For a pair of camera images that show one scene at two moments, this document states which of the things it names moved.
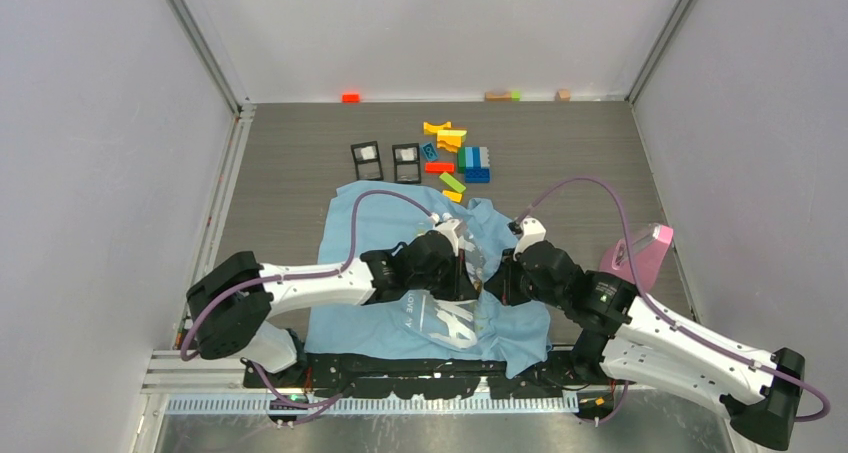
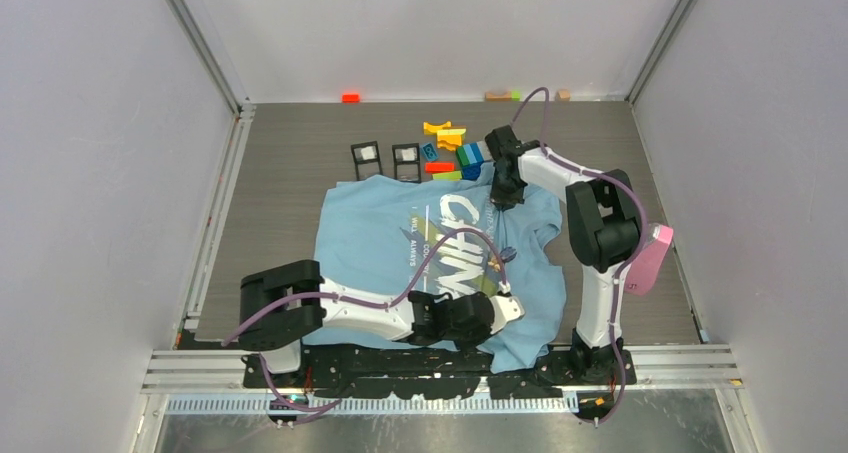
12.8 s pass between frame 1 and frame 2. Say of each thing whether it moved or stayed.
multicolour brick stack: stayed
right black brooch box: stayed
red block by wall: stayed
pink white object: stayed
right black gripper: moved
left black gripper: moved
